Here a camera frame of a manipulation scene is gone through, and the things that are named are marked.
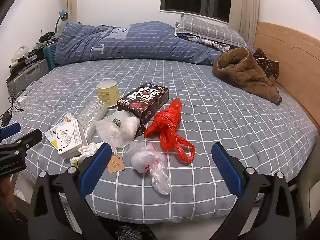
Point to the blue striped quilt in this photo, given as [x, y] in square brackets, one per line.
[140, 42]

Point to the brown fleece garment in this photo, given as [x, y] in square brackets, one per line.
[245, 75]

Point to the white rounded object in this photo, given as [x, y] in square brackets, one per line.
[20, 51]

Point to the brown paper tag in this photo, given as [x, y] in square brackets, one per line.
[115, 165]

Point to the grey checked pillow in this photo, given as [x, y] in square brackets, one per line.
[212, 28]

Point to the wooden headboard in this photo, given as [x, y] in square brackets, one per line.
[295, 60]

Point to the clear bubble wrap roll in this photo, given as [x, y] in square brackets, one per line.
[93, 115]

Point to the yellow paper cup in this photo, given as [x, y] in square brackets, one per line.
[107, 95]

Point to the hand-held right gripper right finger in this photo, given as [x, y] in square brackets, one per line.
[227, 171]

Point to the white tissue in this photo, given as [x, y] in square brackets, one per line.
[86, 151]

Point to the dark brown patterned cloth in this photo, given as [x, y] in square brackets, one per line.
[267, 63]

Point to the trash bin with black bag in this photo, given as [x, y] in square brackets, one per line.
[135, 233]

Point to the blue desk lamp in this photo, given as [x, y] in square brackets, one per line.
[63, 15]

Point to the printed blue white cloth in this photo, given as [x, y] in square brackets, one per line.
[217, 45]

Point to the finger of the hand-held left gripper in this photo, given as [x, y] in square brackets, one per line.
[30, 138]
[10, 130]

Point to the red plastic bag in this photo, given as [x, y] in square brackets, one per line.
[167, 122]

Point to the bed with grey checked sheet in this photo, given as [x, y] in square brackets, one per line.
[225, 120]

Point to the white charger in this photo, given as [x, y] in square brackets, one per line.
[21, 102]

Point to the grey suitcase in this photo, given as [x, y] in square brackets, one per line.
[27, 77]

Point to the white earphone box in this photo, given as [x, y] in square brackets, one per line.
[67, 138]

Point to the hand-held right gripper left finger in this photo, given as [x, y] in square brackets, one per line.
[96, 171]

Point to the clear plastic bag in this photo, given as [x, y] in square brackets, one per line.
[147, 161]

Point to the dark brown cookie box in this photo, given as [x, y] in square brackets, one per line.
[145, 102]

